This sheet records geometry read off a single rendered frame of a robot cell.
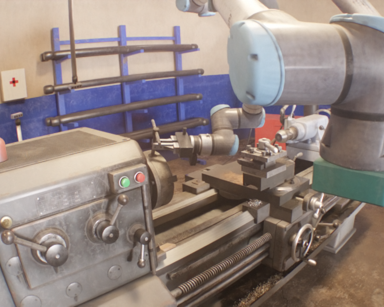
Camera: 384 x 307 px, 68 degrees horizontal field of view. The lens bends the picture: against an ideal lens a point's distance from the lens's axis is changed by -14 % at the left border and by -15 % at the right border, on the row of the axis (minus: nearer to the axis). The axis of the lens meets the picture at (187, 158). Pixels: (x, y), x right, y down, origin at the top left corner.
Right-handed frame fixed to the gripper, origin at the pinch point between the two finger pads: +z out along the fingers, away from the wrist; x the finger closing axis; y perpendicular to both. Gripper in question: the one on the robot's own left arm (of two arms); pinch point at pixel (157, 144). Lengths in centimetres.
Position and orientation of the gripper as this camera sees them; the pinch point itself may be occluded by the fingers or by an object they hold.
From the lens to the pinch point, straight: 133.4
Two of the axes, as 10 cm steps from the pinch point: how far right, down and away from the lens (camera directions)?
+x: 1.9, 5.3, -8.2
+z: -9.7, 0.0, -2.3
